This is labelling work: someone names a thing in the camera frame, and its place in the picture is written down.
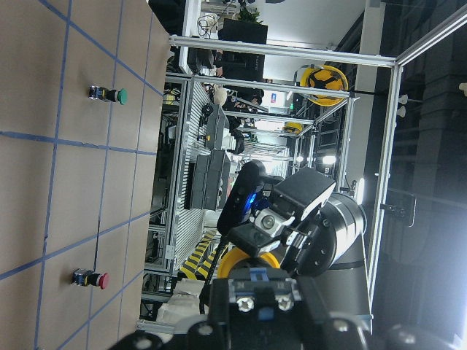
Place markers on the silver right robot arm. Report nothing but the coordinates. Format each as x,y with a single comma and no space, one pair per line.
321,230

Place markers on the green push button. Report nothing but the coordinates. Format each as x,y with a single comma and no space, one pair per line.
108,95

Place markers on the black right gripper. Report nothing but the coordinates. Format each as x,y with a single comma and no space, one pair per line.
256,308

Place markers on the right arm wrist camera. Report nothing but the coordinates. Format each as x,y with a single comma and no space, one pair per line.
250,193

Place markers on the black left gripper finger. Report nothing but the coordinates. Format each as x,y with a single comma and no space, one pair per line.
319,328

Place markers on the red push button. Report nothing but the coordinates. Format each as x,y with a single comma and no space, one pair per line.
86,278

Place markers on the brown paper table cover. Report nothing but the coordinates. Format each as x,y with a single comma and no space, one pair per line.
76,173

